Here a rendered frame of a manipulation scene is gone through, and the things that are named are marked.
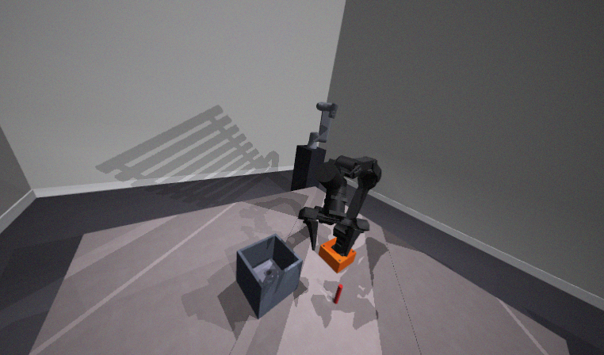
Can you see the dark red peg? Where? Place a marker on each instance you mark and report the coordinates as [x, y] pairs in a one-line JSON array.
[[337, 294]]

